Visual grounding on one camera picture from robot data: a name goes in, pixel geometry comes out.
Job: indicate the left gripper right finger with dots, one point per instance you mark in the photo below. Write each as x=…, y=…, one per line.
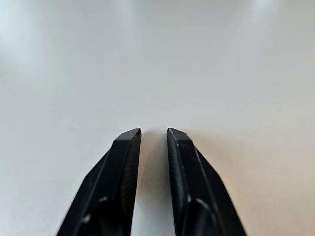
x=194, y=186

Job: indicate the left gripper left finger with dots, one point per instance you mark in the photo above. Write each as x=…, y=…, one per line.
x=110, y=186

